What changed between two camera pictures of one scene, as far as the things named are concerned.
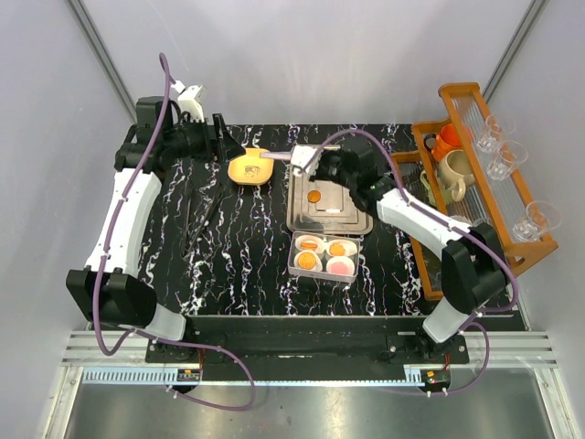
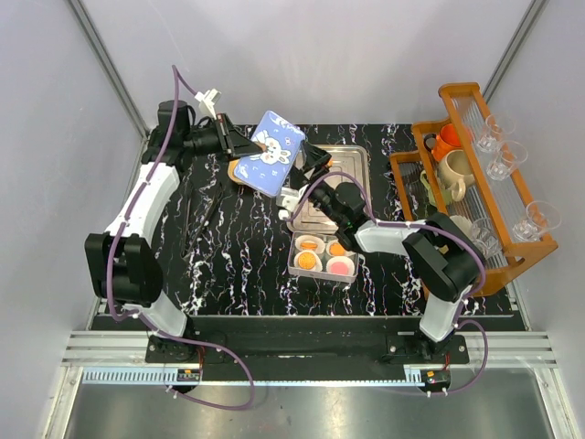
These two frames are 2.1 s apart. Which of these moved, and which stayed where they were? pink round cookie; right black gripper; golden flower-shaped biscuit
Moved: right black gripper
Stayed: golden flower-shaped biscuit; pink round cookie
